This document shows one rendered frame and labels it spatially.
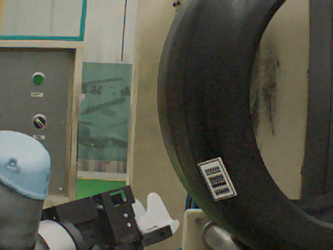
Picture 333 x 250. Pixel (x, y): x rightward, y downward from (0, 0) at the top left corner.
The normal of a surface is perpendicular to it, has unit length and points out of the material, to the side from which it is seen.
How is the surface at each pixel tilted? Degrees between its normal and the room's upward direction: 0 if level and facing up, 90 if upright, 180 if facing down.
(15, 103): 90
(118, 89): 90
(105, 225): 97
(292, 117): 90
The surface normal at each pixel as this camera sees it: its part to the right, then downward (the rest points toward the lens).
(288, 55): 0.18, 0.06
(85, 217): 0.72, -0.26
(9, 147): 0.28, -0.88
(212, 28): -0.55, -0.22
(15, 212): 0.49, 0.47
